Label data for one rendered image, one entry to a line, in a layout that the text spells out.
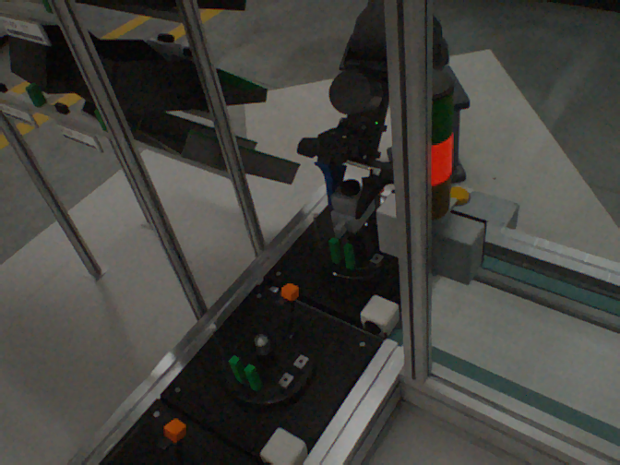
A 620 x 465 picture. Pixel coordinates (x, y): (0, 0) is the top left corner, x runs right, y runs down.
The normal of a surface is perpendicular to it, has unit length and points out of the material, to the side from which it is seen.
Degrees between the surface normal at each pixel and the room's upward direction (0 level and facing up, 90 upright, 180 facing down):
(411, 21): 90
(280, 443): 0
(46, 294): 0
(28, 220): 0
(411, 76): 90
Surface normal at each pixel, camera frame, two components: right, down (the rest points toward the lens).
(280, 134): -0.14, -0.70
